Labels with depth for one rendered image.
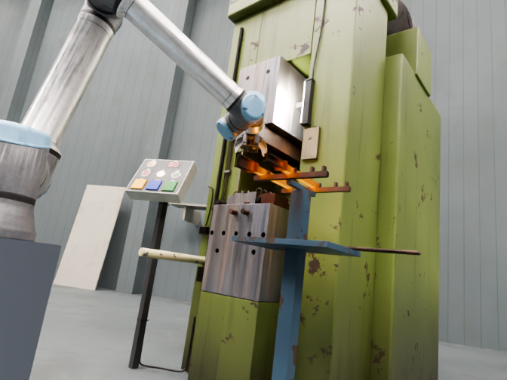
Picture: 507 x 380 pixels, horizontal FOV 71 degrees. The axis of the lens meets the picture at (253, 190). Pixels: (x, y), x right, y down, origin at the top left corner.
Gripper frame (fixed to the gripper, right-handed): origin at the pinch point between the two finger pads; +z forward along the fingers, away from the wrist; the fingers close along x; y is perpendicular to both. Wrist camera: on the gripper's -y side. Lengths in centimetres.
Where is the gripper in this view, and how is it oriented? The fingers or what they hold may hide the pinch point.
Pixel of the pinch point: (250, 151)
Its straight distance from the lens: 168.5
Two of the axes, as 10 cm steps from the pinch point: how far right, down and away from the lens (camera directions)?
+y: -1.0, 8.5, -5.2
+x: 9.9, 1.2, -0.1
